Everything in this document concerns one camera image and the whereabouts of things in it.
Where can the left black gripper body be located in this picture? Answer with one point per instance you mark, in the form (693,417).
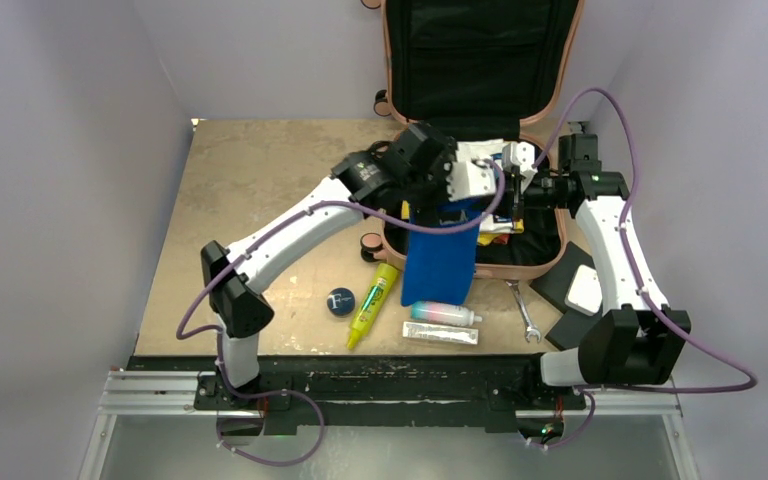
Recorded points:
(428,191)

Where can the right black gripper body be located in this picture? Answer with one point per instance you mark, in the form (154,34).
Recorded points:
(543,192)

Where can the red white tie-dye cloth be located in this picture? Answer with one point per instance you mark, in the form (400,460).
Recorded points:
(501,239)

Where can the blue cloth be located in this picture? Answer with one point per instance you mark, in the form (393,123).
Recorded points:
(440,268)

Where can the yellow green tube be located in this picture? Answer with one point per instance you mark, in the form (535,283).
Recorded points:
(378,291)

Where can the white teal spray bottle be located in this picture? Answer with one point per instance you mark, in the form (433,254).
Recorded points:
(445,314)

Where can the pink suitcase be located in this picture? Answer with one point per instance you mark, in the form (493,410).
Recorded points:
(482,70)

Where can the white toothpaste box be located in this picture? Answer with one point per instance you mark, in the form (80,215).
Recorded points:
(440,333)

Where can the yellow cloth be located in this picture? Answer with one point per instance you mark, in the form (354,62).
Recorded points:
(495,225)

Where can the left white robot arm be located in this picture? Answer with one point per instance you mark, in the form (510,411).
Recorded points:
(415,165)

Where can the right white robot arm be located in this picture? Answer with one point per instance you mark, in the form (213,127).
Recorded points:
(639,337)

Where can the white square device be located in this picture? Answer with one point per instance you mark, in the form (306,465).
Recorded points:
(584,294)

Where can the silver wrench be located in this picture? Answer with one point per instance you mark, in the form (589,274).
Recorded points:
(531,331)

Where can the black foam pad lower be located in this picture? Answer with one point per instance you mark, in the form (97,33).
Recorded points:
(570,329)

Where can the round dark blue tin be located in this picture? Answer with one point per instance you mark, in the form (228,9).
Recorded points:
(341,302)

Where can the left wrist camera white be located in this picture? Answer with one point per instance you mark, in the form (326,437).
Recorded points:
(471,178)

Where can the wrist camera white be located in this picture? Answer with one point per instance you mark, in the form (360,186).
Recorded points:
(518,159)
(471,178)

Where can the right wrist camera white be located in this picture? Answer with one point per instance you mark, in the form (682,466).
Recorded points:
(518,159)

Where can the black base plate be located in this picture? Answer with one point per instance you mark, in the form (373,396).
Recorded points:
(499,393)

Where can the aluminium rail frame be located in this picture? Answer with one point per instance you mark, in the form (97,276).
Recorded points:
(148,427)

